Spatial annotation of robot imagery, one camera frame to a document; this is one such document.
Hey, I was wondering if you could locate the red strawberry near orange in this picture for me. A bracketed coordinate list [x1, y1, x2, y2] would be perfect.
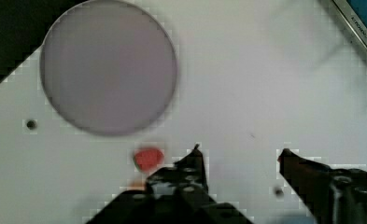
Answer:
[134, 147, 164, 173]

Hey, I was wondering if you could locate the round grey plate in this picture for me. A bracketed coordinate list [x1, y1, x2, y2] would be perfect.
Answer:
[39, 0, 178, 136]

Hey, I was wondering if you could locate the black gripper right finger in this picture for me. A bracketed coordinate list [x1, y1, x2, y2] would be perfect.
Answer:
[278, 148, 367, 224]

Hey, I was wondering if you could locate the orange slice toy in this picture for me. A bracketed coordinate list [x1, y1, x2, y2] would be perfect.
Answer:
[127, 180, 146, 190]

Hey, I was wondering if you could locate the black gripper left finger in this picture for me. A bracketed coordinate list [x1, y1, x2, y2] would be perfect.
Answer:
[86, 147, 253, 224]

